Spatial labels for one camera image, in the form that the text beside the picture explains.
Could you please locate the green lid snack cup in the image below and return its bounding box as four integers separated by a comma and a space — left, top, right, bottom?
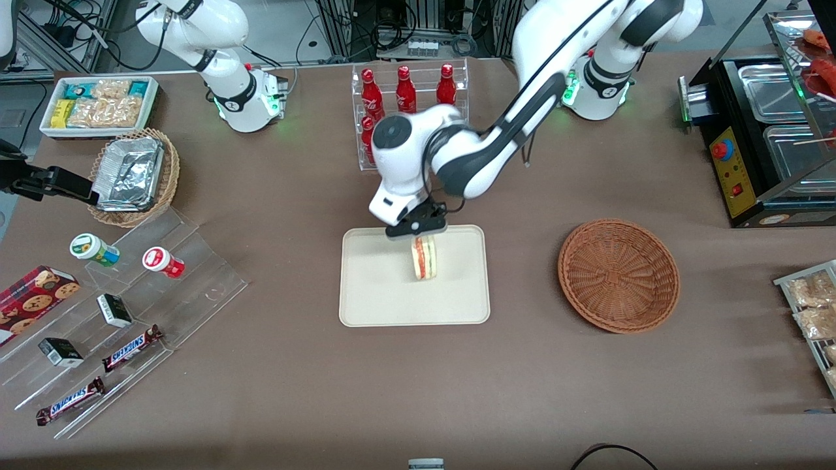
70, 233, 121, 268

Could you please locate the grey wire rack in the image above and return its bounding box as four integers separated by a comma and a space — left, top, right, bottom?
773, 260, 836, 400

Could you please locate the red lid snack cup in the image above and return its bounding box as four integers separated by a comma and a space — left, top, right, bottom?
142, 247, 185, 280

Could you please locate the white rectangular snack bin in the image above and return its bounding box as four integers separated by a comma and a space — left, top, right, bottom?
39, 75, 161, 141

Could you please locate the beige plastic tray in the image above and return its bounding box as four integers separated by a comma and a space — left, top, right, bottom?
339, 225, 491, 327

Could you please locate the small clear peanut snack bag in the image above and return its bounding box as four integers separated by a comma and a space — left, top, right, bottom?
90, 80, 132, 101

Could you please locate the triangular sandwich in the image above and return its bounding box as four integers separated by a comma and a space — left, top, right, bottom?
410, 235, 440, 282

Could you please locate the clear acrylic stepped display stand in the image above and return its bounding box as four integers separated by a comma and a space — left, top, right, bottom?
0, 206, 250, 439

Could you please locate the red cookie box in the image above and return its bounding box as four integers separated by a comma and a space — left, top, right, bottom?
0, 265, 81, 347

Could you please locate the black floor cable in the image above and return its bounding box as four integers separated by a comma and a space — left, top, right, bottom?
570, 443, 660, 470

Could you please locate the steel warmer pan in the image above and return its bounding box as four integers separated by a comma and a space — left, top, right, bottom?
762, 123, 836, 191
737, 63, 814, 125

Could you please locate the black food warmer machine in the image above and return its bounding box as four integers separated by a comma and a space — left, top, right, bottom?
678, 10, 836, 229

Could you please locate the clear acrylic bottle rack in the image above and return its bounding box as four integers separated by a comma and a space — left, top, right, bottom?
351, 58, 470, 172

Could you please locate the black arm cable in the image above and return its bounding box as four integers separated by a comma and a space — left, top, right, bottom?
428, 0, 618, 213

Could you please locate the round brown wicker basket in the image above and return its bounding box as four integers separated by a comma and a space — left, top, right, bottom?
558, 218, 681, 334

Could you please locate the metal equipment rack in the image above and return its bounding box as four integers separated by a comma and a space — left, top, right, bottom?
316, 0, 523, 61

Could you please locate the light tan wicker basket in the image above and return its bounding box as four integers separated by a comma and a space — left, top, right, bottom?
88, 128, 181, 228

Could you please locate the red cola bottle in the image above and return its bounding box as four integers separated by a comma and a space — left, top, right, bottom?
395, 65, 418, 114
436, 63, 458, 106
361, 68, 387, 123
361, 117, 378, 165

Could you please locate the silver foil container stack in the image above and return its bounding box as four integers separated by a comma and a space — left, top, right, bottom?
93, 136, 165, 212

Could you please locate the aluminium frame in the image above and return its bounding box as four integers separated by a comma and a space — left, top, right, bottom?
16, 0, 120, 74

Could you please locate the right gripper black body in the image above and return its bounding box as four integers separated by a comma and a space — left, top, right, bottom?
0, 160, 48, 196

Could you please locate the large clear peanut snack bag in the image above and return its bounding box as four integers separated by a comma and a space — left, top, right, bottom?
67, 97, 144, 129

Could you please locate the small black box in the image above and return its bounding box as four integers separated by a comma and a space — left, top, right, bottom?
97, 294, 133, 328
38, 337, 85, 368

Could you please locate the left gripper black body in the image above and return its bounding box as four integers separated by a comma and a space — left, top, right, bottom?
385, 203, 449, 240

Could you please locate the Snickers chocolate bar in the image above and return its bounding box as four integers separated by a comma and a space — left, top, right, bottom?
101, 324, 165, 373
36, 377, 107, 427

